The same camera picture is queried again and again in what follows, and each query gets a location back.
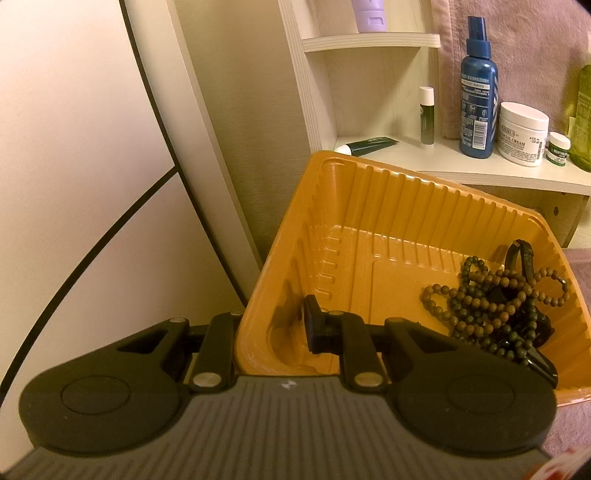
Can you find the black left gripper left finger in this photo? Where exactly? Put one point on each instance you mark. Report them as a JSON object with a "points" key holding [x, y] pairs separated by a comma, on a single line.
{"points": [[129, 392]]}

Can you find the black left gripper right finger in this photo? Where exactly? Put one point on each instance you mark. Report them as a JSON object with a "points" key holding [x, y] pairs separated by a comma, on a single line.
{"points": [[455, 397]]}

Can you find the black wrist watch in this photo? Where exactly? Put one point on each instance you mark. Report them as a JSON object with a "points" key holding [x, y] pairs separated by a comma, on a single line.
{"points": [[528, 328]]}

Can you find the orange plastic tray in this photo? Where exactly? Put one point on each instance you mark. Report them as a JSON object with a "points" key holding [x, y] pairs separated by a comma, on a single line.
{"points": [[367, 238]]}

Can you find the lavender fuzzy mat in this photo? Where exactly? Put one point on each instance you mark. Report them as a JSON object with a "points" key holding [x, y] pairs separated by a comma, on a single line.
{"points": [[571, 427]]}

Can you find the small green-label jar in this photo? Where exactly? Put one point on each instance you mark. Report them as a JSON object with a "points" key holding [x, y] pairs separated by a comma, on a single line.
{"points": [[557, 149]]}

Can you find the white cream jar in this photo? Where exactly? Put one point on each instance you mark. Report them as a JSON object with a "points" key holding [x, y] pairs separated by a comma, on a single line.
{"points": [[522, 134]]}

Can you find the dark green lying tube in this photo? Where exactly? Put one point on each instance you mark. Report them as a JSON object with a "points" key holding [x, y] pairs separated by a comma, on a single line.
{"points": [[362, 148]]}

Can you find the green oil spray bottle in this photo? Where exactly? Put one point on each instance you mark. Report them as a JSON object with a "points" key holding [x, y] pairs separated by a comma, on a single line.
{"points": [[580, 136]]}

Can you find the white-capped lip balm stick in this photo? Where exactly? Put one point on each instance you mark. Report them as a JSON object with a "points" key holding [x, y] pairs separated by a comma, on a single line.
{"points": [[427, 106]]}

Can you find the blue spray bottle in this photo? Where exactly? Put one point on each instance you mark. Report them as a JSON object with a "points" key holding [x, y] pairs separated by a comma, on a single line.
{"points": [[479, 93]]}

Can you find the white corner shelf unit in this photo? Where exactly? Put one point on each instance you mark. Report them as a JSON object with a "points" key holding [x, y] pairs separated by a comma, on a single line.
{"points": [[354, 86]]}

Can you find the pink hanging towel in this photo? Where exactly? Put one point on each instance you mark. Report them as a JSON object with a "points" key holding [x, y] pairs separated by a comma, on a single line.
{"points": [[539, 48]]}

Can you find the lavender bottle on shelf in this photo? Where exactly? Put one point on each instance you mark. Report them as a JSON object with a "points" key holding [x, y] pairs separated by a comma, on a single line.
{"points": [[370, 16]]}

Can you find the white curved mirror frame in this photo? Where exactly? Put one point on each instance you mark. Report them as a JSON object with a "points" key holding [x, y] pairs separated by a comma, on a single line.
{"points": [[179, 107]]}

